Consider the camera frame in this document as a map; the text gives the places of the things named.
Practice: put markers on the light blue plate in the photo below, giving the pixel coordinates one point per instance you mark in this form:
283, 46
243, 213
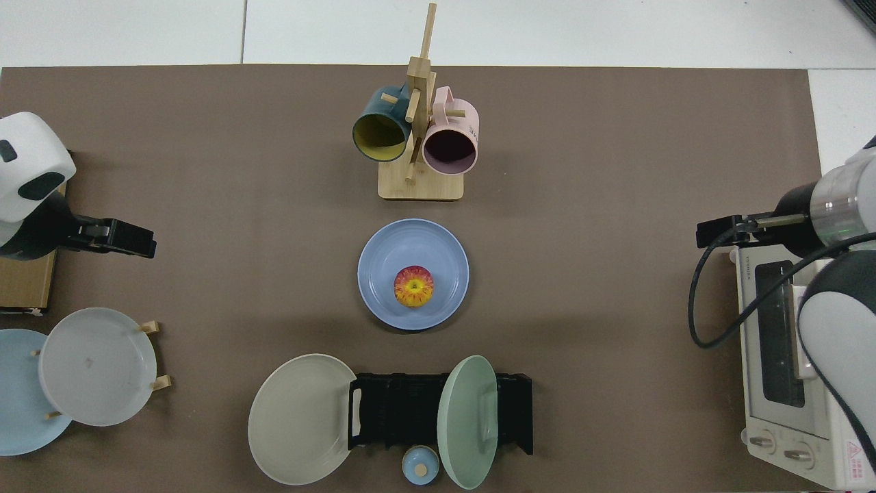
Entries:
20, 411

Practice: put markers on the beige plate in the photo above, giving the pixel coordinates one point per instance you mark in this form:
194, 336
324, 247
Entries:
298, 421

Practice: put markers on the red yellow apple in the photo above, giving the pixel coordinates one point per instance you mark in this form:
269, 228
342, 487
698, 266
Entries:
414, 286

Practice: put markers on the pale toaster oven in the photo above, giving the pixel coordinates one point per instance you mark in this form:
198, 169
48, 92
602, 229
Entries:
773, 411

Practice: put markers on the dark blue cup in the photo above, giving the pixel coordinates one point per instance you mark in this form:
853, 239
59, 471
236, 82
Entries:
380, 133

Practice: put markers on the pale green plate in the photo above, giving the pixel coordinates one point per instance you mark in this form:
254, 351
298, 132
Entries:
465, 424

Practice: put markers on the wooden plate rack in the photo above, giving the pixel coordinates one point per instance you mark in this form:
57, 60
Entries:
161, 383

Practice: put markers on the grey white plate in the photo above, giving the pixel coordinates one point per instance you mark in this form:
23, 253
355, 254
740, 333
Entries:
96, 366

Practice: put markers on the pink cup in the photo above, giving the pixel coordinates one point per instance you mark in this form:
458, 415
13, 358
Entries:
448, 147

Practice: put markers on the dark corner object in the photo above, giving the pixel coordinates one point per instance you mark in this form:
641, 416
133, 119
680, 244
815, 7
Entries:
864, 10

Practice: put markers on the brown table cloth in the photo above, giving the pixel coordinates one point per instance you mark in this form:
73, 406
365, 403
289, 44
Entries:
582, 342

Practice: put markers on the small blue round thing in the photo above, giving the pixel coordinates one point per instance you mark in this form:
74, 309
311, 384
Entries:
419, 465

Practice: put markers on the wooden cup stand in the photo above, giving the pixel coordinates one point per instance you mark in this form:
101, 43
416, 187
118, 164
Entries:
421, 186

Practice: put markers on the black dish rack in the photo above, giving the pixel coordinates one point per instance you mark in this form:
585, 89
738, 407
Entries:
404, 411

